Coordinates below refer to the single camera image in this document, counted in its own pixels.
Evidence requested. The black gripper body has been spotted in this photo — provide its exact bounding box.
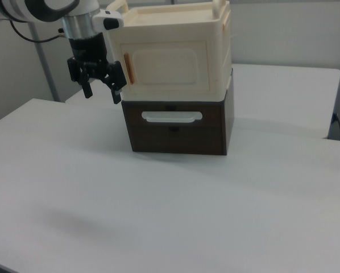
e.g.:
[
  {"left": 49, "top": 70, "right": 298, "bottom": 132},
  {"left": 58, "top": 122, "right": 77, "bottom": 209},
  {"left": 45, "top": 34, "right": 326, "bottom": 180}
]
[{"left": 68, "top": 33, "right": 110, "bottom": 80}]

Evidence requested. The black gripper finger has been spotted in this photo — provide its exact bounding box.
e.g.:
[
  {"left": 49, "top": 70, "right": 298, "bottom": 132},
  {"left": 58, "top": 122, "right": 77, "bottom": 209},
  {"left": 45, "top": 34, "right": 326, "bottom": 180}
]
[
  {"left": 101, "top": 60, "right": 128, "bottom": 104},
  {"left": 67, "top": 56, "right": 93, "bottom": 100}
]

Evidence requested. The copper door handle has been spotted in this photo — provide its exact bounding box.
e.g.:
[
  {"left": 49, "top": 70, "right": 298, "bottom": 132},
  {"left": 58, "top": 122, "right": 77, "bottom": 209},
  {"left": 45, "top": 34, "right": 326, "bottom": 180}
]
[{"left": 124, "top": 52, "right": 135, "bottom": 85}]

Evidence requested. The cream cabinet door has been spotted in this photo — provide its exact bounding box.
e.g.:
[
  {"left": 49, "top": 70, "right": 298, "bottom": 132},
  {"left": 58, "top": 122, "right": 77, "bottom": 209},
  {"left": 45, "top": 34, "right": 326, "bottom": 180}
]
[{"left": 119, "top": 40, "right": 217, "bottom": 93}]

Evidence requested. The cream plastic cabinet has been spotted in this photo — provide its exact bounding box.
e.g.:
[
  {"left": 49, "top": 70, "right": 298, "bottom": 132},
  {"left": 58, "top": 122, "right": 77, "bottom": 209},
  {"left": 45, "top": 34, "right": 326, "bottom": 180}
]
[{"left": 106, "top": 0, "right": 234, "bottom": 102}]

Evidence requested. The dark brown drawer box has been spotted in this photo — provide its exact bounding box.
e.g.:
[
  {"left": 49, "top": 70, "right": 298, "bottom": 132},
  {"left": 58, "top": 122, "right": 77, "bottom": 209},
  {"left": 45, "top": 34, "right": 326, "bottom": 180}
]
[{"left": 121, "top": 76, "right": 236, "bottom": 156}]

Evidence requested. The grey metal frame pole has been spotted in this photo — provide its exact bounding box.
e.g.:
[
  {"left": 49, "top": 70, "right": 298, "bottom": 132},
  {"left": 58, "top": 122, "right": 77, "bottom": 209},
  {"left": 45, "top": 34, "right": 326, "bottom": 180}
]
[{"left": 30, "top": 22, "right": 60, "bottom": 102}]

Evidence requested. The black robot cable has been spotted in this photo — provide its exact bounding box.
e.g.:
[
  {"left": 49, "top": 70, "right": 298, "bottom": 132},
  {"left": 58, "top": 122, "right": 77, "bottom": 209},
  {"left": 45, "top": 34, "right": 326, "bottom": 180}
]
[{"left": 9, "top": 19, "right": 66, "bottom": 44}]

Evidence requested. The white drawer handle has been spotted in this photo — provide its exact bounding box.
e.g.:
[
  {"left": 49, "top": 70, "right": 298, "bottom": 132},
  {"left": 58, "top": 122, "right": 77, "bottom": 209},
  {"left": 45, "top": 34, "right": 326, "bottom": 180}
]
[{"left": 140, "top": 110, "right": 203, "bottom": 125}]

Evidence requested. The black cable by wall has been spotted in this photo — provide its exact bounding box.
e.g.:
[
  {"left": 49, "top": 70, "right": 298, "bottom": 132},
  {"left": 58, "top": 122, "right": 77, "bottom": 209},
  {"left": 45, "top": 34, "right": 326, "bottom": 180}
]
[{"left": 330, "top": 112, "right": 340, "bottom": 142}]

